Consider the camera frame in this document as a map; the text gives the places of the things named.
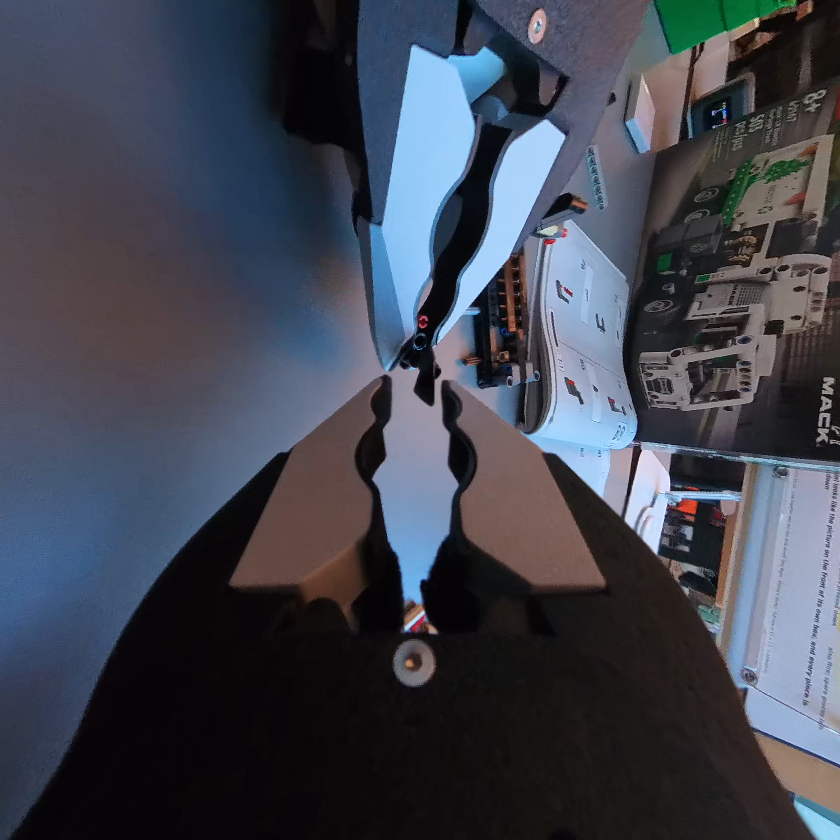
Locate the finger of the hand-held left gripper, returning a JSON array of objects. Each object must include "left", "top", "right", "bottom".
[
  {"left": 420, "top": 49, "right": 569, "bottom": 347},
  {"left": 357, "top": 43, "right": 484, "bottom": 371}
]

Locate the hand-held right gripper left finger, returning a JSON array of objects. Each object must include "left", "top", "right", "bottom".
[{"left": 230, "top": 375, "right": 395, "bottom": 627}]

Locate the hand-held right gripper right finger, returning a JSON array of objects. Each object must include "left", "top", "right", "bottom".
[{"left": 430, "top": 379, "right": 606, "bottom": 593}]

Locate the black red lego connector assembly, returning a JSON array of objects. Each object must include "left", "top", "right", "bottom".
[{"left": 397, "top": 314, "right": 445, "bottom": 407}]

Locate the white lego panel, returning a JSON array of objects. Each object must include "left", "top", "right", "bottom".
[{"left": 622, "top": 73, "right": 657, "bottom": 155}]

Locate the grey lego beam with holes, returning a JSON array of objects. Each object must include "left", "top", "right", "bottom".
[{"left": 583, "top": 145, "right": 609, "bottom": 211}]

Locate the open lego instruction booklet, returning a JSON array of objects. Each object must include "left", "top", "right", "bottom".
[{"left": 521, "top": 220, "right": 641, "bottom": 454}]

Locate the partly built lego truck model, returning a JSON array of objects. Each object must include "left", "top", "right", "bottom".
[{"left": 462, "top": 192, "right": 589, "bottom": 389}]

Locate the dark lego set box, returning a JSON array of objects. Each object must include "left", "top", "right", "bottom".
[{"left": 623, "top": 75, "right": 840, "bottom": 460}]

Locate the green storage bin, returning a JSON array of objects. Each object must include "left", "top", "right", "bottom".
[{"left": 653, "top": 0, "right": 798, "bottom": 55}]

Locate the small screen device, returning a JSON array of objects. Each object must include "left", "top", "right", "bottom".
[{"left": 688, "top": 73, "right": 757, "bottom": 140}]

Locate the instruction sign on white stand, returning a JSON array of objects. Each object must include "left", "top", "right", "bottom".
[{"left": 623, "top": 449, "right": 840, "bottom": 769}]

